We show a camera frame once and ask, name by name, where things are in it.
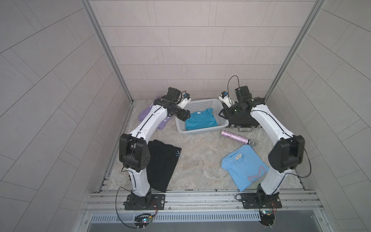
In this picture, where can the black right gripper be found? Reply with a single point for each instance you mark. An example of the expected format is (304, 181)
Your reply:
(225, 112)

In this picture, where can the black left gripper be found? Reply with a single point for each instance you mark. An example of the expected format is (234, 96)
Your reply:
(181, 113)

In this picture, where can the teal t-shirt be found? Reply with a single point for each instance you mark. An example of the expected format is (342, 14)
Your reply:
(201, 120)

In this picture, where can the black t-shirt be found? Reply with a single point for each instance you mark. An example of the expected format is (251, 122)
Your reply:
(162, 164)

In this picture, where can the light blue t-shirt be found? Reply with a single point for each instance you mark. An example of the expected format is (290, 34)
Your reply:
(244, 166)

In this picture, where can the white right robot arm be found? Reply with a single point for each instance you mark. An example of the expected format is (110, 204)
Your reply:
(288, 149)

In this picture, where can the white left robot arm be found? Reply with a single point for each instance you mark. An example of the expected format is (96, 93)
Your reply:
(133, 147)

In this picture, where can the purple folded t-shirt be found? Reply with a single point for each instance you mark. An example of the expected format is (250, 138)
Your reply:
(147, 111)

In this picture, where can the black hard case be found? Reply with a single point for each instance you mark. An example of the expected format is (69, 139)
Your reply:
(238, 116)

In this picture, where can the purple glitter bottle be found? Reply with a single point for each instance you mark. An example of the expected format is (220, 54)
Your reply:
(238, 138)

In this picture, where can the right circuit board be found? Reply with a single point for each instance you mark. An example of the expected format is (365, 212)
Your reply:
(267, 218)

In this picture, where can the circuit board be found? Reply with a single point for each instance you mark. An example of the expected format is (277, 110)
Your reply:
(143, 220)
(267, 218)

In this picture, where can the left circuit board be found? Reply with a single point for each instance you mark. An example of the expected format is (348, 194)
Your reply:
(143, 220)

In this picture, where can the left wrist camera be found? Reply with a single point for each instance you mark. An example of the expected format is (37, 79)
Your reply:
(186, 98)

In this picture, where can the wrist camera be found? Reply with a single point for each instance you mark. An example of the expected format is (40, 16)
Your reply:
(186, 98)
(225, 98)

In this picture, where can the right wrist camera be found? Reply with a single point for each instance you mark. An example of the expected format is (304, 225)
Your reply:
(225, 98)

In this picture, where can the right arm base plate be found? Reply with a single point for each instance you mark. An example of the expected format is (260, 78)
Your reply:
(259, 200)

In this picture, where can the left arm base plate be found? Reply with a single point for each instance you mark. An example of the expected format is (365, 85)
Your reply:
(149, 202)

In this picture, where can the aluminium mounting rail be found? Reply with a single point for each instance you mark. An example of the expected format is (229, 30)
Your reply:
(112, 201)

